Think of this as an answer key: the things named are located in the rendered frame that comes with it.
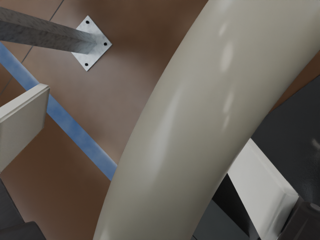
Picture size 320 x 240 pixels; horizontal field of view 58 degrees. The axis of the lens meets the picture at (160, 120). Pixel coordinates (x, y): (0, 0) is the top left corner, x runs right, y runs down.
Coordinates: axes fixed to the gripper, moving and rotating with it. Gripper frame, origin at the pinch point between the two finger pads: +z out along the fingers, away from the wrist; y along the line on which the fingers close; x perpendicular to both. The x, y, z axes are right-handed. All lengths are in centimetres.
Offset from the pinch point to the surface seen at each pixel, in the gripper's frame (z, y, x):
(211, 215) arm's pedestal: 87, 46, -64
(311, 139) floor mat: 93, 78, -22
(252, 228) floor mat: 92, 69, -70
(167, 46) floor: 124, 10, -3
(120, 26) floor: 134, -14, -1
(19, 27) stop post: 88, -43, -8
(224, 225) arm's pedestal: 86, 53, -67
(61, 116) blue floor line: 136, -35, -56
